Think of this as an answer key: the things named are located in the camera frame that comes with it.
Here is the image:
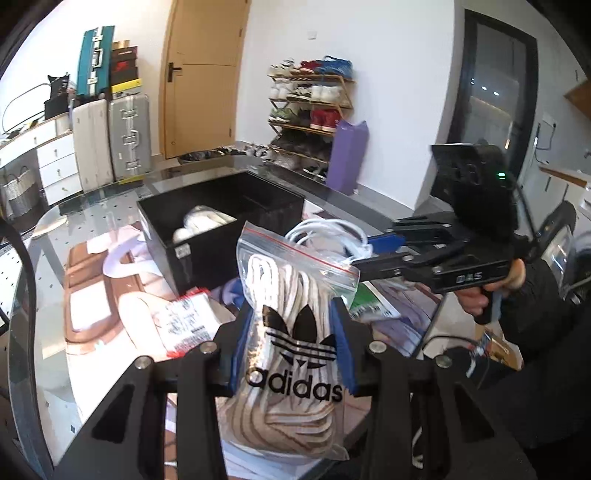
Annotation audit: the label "pile of sneakers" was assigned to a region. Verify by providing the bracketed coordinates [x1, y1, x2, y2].
[221, 142, 274, 161]

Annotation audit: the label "wooden shoe rack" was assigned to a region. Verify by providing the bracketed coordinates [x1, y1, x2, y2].
[268, 58, 357, 181]

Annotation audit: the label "white items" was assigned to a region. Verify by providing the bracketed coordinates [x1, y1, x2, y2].
[185, 206, 237, 232]

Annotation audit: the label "purple bag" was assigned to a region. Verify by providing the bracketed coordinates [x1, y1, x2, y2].
[327, 120, 370, 195]

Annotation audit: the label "black cable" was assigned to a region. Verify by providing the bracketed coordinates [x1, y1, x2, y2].
[0, 219, 38, 335]

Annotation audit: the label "oval mirror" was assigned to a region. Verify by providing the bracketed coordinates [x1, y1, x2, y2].
[1, 83, 51, 132]

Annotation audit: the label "black framed glass door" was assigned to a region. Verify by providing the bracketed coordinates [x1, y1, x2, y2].
[443, 8, 540, 199]

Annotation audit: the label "green medicine packet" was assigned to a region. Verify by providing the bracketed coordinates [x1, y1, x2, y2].
[348, 281, 402, 320]

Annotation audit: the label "person's right hand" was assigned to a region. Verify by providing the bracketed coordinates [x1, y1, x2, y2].
[456, 257, 527, 320]

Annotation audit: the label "white cable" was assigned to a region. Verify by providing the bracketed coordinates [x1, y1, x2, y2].
[284, 218, 370, 266]

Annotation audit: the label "black cardboard box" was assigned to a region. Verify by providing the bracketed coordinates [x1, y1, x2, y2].
[137, 171, 305, 296]

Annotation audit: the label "woven basket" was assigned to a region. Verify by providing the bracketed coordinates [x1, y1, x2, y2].
[2, 166, 38, 217]

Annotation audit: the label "silver suitcase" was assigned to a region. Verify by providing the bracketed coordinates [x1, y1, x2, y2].
[108, 93, 152, 182]

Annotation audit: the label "teal suitcase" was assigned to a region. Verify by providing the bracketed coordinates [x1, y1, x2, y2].
[76, 25, 115, 97]

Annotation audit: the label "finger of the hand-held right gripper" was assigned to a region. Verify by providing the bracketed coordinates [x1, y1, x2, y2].
[367, 215, 457, 254]
[351, 244, 463, 283]

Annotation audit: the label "white suitcase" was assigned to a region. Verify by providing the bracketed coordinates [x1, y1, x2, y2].
[71, 98, 115, 192]

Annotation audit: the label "red white packet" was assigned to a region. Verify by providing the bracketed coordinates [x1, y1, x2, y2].
[150, 287, 222, 360]

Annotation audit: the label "printed desk mat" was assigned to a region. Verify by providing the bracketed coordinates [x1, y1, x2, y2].
[62, 217, 444, 480]

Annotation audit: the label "black paper bag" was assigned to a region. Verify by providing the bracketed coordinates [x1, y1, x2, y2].
[44, 73, 72, 120]

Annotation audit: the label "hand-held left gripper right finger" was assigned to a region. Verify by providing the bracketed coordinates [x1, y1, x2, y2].
[329, 298, 539, 480]

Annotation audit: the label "person's right forearm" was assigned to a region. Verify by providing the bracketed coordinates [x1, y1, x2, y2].
[496, 263, 591, 450]

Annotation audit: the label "clear zip bag of shoelaces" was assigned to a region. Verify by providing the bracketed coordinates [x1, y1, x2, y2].
[217, 220, 361, 462]

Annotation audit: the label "white dresser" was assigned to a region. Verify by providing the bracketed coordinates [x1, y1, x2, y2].
[0, 113, 83, 206]

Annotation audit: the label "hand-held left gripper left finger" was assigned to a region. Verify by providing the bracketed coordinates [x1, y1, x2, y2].
[51, 307, 254, 480]

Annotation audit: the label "wooden door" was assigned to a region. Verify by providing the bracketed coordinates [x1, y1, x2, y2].
[159, 0, 252, 160]

